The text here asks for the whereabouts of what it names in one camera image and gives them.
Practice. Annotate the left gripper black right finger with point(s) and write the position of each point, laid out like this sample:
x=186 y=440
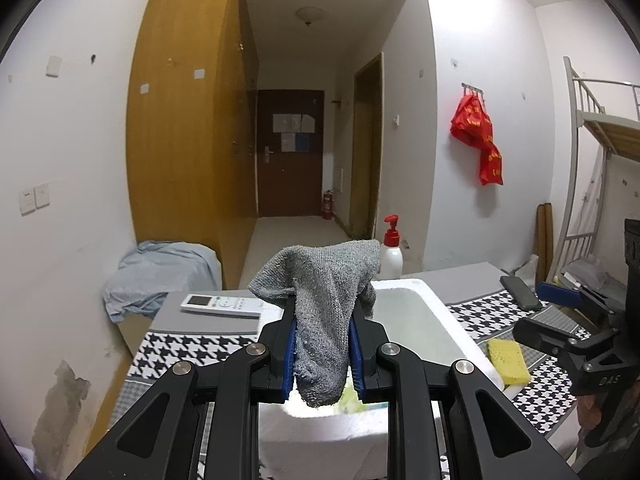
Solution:
x=371 y=382

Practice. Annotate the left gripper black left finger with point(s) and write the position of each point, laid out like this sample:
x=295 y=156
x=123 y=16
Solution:
x=274 y=380

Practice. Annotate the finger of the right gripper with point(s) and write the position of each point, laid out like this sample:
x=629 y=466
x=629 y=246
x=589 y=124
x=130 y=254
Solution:
x=583 y=299
x=551 y=341

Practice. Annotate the grey towel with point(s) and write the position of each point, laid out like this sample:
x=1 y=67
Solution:
x=326 y=283

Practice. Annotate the person's right hand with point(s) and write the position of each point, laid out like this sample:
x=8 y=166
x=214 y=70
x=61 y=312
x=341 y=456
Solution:
x=588 y=411

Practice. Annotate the black smartphone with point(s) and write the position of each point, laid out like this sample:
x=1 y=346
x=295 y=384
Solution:
x=521 y=293

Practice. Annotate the yellow sponge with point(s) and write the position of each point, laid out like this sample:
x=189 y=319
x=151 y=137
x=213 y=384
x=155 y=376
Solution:
x=507 y=358

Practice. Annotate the white red pump lotion bottle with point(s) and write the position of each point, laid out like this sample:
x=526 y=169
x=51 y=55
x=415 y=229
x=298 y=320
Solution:
x=391 y=259

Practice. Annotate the white remote control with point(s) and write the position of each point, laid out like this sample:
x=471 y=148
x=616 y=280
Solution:
x=235 y=307

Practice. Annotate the white foam box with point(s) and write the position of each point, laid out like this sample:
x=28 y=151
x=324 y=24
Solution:
x=427 y=352

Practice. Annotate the red fire extinguisher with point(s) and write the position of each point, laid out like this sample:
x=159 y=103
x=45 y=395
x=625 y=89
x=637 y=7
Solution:
x=327 y=205

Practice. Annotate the side wooden door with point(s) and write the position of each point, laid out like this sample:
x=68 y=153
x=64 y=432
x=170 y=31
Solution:
x=367 y=133

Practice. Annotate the light blue crumpled cloth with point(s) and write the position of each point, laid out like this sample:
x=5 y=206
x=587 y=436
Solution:
x=152 y=270

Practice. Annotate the metal bunk bed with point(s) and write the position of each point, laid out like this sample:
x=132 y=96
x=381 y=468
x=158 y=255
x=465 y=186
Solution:
x=600 y=123

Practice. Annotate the red hanging bags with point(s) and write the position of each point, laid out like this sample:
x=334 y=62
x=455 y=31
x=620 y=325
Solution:
x=472 y=126

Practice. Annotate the dark brown entrance door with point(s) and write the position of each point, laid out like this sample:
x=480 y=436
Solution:
x=290 y=127

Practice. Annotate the wooden wardrobe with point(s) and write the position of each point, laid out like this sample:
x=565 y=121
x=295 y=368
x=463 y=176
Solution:
x=189 y=129

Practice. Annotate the ceiling lamp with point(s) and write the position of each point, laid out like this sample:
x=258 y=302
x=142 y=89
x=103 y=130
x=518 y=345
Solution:
x=310 y=14

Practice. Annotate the wooden boards against wall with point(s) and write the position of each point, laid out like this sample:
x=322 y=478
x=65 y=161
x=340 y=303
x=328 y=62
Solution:
x=544 y=240

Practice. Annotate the wall hook rack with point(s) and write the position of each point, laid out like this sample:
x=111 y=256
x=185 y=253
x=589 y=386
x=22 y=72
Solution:
x=468 y=88

